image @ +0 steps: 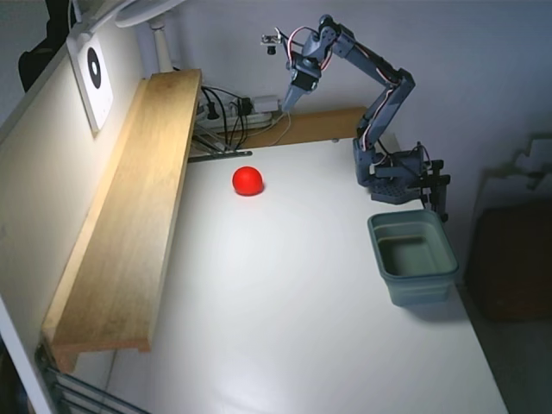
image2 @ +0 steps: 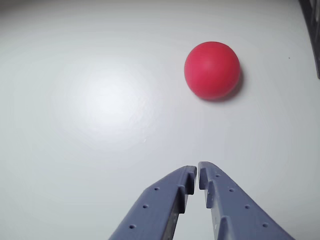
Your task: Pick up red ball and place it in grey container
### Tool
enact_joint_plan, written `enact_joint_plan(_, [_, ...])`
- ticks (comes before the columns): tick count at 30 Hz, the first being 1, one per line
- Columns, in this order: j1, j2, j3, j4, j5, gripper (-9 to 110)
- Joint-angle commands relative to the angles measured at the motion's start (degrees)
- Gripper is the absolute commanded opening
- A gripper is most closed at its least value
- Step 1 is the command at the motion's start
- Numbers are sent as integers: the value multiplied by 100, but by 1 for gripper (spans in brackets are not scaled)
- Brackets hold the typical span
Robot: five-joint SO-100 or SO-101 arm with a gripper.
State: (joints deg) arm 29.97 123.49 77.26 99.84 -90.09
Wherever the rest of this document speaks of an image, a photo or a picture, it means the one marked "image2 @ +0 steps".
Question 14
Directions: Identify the blue-grey gripper finger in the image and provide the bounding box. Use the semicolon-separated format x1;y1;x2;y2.
197;160;297;240
107;165;198;240

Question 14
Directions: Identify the red ball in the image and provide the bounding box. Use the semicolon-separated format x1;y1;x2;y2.
184;41;241;101

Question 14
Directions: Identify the dark metal wire rack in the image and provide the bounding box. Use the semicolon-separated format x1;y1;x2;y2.
298;0;320;80

